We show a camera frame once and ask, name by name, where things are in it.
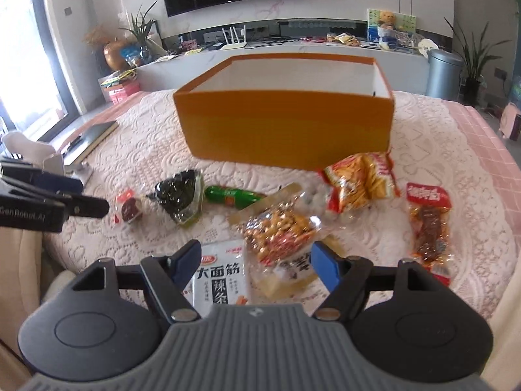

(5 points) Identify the red fries snack bag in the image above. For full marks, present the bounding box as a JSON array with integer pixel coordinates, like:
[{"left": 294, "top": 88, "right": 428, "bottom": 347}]
[{"left": 320, "top": 152, "right": 400, "bottom": 214}]

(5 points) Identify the green sausage stick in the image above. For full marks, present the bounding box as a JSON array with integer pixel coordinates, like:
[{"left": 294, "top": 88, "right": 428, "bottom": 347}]
[{"left": 204, "top": 185, "right": 266, "bottom": 210}]

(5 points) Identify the small red date packet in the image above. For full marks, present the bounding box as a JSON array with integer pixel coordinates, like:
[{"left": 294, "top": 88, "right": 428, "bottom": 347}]
[{"left": 113, "top": 189, "right": 143, "bottom": 224}]

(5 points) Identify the white latiao snack packet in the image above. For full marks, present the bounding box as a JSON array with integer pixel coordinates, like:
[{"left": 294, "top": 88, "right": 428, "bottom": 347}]
[{"left": 184, "top": 239, "right": 251, "bottom": 318}]

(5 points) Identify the dark seaweed snack packet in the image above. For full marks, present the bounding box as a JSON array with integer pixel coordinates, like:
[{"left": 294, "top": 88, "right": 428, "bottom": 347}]
[{"left": 147, "top": 169, "right": 204, "bottom": 227}]

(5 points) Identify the peanut snack clear bag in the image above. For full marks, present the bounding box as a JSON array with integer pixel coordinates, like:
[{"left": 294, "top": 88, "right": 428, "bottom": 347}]
[{"left": 229, "top": 183, "right": 336, "bottom": 301}]

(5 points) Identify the red spicy meat packet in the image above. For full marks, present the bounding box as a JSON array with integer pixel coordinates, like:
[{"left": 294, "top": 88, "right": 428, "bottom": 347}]
[{"left": 406, "top": 182, "right": 453, "bottom": 286}]

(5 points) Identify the white lace tablecloth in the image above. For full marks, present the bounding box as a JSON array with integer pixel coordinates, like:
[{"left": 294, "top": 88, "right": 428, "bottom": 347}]
[{"left": 44, "top": 91, "right": 520, "bottom": 318}]

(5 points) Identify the brown vase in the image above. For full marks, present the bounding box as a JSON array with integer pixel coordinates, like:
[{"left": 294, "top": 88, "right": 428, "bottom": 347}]
[{"left": 103, "top": 40, "right": 129, "bottom": 72}]

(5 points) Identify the potted aloe plant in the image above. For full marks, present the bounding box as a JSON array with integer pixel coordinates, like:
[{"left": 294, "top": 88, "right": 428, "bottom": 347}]
[{"left": 120, "top": 2, "right": 156, "bottom": 65}]

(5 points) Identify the orange cardboard box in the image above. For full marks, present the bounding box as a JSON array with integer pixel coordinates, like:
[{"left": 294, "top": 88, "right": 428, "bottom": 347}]
[{"left": 173, "top": 64, "right": 395, "bottom": 171}]

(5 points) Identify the white wifi router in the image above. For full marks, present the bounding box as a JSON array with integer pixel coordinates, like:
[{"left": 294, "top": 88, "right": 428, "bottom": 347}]
[{"left": 221, "top": 26, "right": 247, "bottom": 51}]

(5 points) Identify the white tv cabinet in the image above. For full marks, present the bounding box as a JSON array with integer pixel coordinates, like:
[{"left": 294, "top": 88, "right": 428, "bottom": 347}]
[{"left": 138, "top": 42, "right": 428, "bottom": 96}]

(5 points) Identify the pink small heater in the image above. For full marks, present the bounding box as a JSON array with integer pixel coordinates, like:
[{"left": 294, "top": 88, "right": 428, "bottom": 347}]
[{"left": 499, "top": 102, "right": 521, "bottom": 141}]

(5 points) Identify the grey metal trash bin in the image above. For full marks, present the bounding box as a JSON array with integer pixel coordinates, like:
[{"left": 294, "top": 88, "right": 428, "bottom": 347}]
[{"left": 426, "top": 49, "right": 464, "bottom": 101}]

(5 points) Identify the snack pile on cabinet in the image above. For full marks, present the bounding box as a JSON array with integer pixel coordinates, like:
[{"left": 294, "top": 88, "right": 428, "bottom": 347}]
[{"left": 326, "top": 33, "right": 360, "bottom": 47}]

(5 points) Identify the green potted floor plant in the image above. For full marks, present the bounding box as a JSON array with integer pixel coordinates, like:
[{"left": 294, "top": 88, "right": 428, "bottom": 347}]
[{"left": 444, "top": 19, "right": 510, "bottom": 107}]

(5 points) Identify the teddy bear gift box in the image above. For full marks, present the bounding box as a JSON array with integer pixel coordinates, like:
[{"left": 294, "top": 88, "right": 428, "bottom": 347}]
[{"left": 366, "top": 9, "right": 417, "bottom": 51}]

